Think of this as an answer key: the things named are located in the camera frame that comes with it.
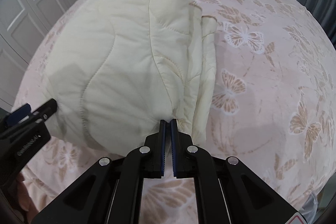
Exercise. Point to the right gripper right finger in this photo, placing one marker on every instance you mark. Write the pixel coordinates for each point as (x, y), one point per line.
(175, 146)

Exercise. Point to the left hand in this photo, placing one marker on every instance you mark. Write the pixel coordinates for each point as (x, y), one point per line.
(20, 195)

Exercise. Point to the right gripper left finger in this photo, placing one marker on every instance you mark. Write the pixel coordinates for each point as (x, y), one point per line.
(162, 135)

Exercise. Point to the white wardrobe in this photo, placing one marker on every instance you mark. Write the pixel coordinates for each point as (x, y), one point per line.
(24, 24)

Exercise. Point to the cream quilted jacket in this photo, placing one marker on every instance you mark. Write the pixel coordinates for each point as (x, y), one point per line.
(119, 67)

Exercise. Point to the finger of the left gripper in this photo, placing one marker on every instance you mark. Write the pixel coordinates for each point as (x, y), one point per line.
(16, 116)
(41, 114)

